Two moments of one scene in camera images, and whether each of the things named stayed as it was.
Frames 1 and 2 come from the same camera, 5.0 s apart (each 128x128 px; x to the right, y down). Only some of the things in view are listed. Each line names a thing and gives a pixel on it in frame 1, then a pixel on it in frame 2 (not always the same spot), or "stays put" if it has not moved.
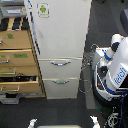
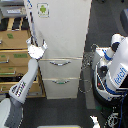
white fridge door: [59, 27] stays put
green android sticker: [43, 10] stays put
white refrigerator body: [60, 29] stays put
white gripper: [95, 121] → [36, 52]
